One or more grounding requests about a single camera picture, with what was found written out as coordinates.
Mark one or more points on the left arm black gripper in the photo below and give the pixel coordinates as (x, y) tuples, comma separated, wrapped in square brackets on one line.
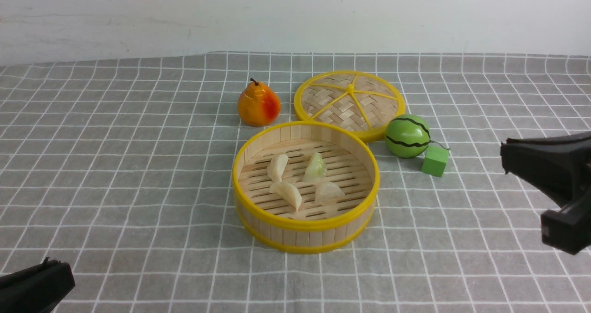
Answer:
[(37, 289)]

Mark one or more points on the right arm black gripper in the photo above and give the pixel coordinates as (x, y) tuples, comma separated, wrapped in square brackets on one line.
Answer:
[(559, 167)]

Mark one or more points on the pale dumpling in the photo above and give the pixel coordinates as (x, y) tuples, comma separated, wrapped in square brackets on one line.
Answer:
[(288, 192), (327, 191)]

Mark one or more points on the greenish dumpling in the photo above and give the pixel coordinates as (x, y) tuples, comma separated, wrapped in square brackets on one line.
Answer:
[(316, 170)]

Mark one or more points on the woven bamboo steamer lid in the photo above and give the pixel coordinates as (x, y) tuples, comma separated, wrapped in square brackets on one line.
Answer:
[(358, 102)]

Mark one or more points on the bamboo steamer tray yellow rim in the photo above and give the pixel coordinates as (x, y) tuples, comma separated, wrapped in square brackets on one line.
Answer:
[(316, 228)]

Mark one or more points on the green cube block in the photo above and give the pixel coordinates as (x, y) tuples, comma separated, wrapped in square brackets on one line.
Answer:
[(435, 161)]

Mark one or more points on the grey checked tablecloth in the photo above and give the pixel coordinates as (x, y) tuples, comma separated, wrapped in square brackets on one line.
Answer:
[(122, 169)]

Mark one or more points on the green toy watermelon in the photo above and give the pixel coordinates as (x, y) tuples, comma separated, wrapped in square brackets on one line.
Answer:
[(407, 136)]

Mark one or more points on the orange toy pear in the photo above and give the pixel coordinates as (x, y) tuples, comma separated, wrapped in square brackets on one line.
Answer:
[(258, 105)]

